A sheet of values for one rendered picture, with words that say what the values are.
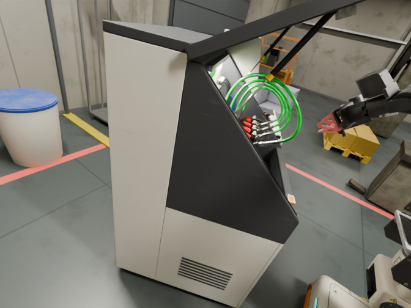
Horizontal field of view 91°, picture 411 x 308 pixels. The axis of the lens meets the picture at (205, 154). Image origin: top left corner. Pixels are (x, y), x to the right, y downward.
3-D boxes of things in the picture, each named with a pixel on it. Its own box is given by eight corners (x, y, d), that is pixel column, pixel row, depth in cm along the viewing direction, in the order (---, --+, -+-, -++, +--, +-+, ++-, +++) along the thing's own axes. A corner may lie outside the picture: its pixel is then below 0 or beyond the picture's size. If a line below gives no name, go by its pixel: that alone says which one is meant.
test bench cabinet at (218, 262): (235, 313, 135) (284, 245, 93) (153, 285, 139) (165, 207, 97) (241, 228, 195) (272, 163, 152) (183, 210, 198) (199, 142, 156)
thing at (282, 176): (282, 238, 97) (298, 216, 88) (273, 234, 97) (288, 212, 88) (273, 166, 149) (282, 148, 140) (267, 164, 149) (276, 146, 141)
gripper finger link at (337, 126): (311, 119, 73) (338, 110, 64) (320, 113, 76) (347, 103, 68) (318, 136, 73) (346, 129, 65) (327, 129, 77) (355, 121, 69)
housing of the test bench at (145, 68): (153, 284, 139) (189, 42, 59) (115, 271, 141) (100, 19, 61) (200, 170, 257) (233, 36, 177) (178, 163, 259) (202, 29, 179)
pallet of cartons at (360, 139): (323, 129, 495) (333, 113, 472) (362, 144, 463) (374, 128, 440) (317, 145, 403) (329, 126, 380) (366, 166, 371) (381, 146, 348)
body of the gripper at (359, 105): (333, 112, 65) (359, 103, 59) (346, 103, 71) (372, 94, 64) (341, 130, 66) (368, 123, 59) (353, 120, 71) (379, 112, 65)
